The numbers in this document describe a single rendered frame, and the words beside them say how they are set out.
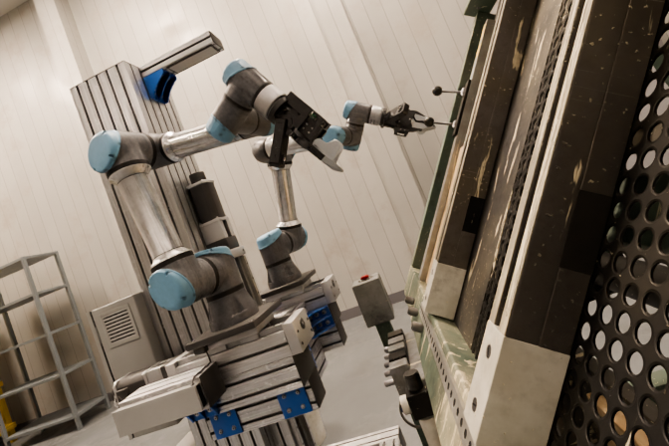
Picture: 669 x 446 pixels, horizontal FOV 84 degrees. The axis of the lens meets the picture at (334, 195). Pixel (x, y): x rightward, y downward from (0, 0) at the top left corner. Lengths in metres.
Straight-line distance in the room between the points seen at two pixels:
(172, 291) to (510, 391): 0.82
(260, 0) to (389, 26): 1.73
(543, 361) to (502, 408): 0.07
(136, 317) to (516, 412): 1.27
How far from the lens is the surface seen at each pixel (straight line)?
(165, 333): 1.55
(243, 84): 0.92
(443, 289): 0.96
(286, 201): 1.72
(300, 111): 0.88
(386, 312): 1.60
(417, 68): 4.85
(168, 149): 1.24
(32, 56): 7.35
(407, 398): 1.04
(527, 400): 0.50
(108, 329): 1.61
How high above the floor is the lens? 1.21
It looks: 4 degrees up
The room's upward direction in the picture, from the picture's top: 22 degrees counter-clockwise
